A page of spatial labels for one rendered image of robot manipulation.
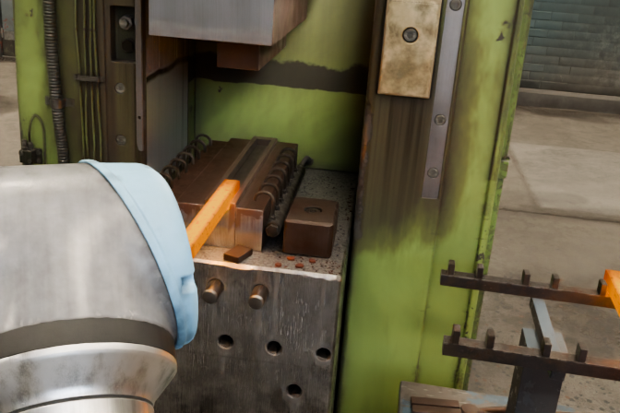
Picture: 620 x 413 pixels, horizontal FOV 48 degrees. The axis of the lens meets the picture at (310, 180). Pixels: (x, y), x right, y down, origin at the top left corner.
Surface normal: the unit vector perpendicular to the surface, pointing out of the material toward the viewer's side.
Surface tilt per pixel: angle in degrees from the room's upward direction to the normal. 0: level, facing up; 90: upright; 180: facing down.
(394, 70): 90
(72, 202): 32
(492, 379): 0
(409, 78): 90
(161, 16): 90
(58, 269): 38
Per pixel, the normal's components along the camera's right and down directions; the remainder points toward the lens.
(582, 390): 0.07, -0.94
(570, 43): -0.15, 0.31
